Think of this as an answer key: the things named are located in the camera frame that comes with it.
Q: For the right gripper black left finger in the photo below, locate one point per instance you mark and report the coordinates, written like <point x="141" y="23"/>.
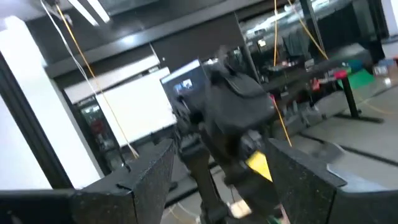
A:
<point x="140" y="193"/>

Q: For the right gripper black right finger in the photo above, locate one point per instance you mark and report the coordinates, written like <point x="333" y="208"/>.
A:
<point x="304" y="193"/>

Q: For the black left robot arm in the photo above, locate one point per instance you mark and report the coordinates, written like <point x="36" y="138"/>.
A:
<point x="239" y="102"/>

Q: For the yellow sticker tag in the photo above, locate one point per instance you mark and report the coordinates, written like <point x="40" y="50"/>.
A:
<point x="259" y="165"/>

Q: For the white board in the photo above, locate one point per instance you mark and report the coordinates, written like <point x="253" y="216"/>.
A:
<point x="133" y="109"/>

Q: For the black table leg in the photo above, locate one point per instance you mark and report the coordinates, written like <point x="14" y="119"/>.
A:
<point x="349" y="96"/>

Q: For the black computer monitor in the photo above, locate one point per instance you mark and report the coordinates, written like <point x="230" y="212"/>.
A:
<point x="183" y="84"/>

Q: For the red clamp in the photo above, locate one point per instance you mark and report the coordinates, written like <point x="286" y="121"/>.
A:
<point x="340" y="74"/>

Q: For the green cutting mat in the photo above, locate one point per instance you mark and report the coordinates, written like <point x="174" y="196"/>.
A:
<point x="359" y="79"/>

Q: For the clear plastic container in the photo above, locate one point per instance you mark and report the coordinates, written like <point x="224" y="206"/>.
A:
<point x="384" y="69"/>

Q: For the ceiling lamp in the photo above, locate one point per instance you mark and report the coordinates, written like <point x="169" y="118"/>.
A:
<point x="93" y="11"/>

